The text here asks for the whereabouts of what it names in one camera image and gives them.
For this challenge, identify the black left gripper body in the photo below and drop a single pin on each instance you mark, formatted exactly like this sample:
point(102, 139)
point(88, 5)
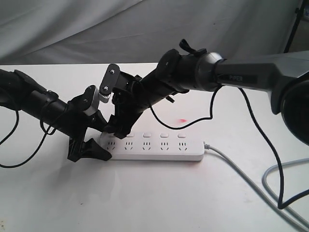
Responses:
point(74, 123)

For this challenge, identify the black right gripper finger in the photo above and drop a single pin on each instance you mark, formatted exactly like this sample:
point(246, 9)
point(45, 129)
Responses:
point(118, 126)

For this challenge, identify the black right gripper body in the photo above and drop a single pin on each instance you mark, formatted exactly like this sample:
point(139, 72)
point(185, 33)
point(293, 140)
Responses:
point(130, 96)

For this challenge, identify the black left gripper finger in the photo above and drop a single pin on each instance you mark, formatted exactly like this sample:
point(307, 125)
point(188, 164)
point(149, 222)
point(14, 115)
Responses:
point(97, 121)
point(92, 150)

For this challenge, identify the white five-outlet power strip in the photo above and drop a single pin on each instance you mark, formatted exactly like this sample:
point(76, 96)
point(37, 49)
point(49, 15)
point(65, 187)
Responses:
point(143, 146)

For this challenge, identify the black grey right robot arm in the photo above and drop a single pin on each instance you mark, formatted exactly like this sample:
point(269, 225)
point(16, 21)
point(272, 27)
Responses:
point(284, 77)

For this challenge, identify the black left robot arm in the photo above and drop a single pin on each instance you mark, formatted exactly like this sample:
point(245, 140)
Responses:
point(20, 92)

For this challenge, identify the grey backdrop cloth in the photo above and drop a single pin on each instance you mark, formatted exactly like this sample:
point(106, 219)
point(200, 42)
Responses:
point(134, 31)

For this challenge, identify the black tripod stand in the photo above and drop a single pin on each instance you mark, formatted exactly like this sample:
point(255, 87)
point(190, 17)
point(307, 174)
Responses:
point(297, 34)

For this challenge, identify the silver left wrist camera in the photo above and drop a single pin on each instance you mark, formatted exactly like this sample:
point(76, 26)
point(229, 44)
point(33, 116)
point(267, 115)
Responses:
point(90, 100)

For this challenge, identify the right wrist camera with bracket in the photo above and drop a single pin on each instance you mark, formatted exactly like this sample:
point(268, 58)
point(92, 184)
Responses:
point(108, 82)

